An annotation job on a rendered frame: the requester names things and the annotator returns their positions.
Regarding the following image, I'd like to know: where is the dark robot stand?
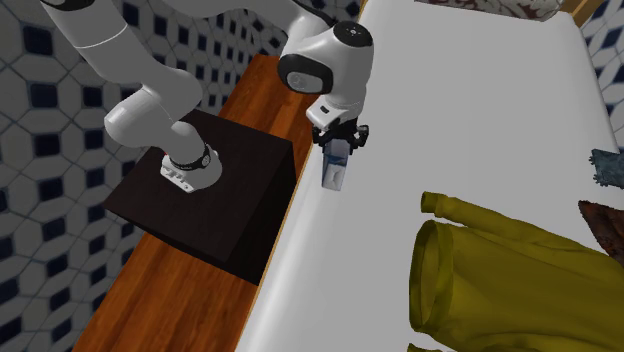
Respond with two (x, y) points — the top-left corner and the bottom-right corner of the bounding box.
(103, 108), (299, 287)

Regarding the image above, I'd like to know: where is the olive yellow garment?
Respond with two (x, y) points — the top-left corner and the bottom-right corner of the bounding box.
(406, 190), (624, 352)

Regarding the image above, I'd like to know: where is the teal crumpled cloth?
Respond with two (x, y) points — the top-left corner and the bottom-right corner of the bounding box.
(588, 147), (624, 190)

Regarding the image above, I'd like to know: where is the brown crumpled cloth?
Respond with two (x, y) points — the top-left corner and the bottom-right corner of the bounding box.
(577, 199), (624, 269)

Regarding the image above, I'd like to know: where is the white bed with wooden frame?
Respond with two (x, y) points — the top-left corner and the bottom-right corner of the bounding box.
(71, 0), (624, 352)

